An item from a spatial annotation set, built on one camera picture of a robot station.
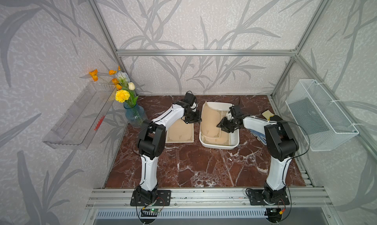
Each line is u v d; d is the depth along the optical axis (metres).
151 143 0.53
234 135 0.94
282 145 0.52
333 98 0.69
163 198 0.72
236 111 0.82
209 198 0.75
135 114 0.94
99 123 0.65
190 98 0.79
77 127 0.68
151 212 0.72
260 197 0.74
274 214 0.70
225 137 0.94
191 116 0.83
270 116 1.05
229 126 0.87
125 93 0.78
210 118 1.08
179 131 0.98
